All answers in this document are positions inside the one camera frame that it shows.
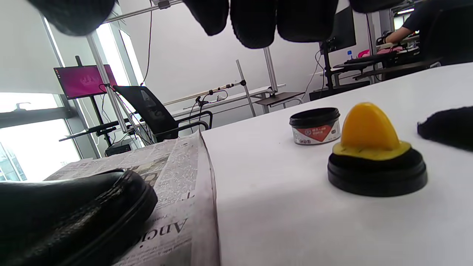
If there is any printed newspaper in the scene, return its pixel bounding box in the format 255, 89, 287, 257
44, 131, 221, 266

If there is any black office chair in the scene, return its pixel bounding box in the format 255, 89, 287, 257
113, 85, 214, 144

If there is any white background desk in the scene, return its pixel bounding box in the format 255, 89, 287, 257
170, 84, 287, 119

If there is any black fuzzy cloth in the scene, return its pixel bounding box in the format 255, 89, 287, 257
418, 106, 473, 151

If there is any metal rod with clamps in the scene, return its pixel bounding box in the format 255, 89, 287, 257
163, 59, 256, 117

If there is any brown wooden side table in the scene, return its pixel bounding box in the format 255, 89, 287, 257
255, 92, 306, 109

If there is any shoe polish jar red label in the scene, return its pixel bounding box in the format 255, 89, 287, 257
289, 108, 341, 146

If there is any person's right hand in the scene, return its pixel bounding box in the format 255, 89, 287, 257
28, 0, 407, 49

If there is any black leather shoe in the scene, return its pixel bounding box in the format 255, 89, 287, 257
0, 169, 159, 266

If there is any black shoe polish lid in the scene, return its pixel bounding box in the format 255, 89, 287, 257
327, 148, 428, 197

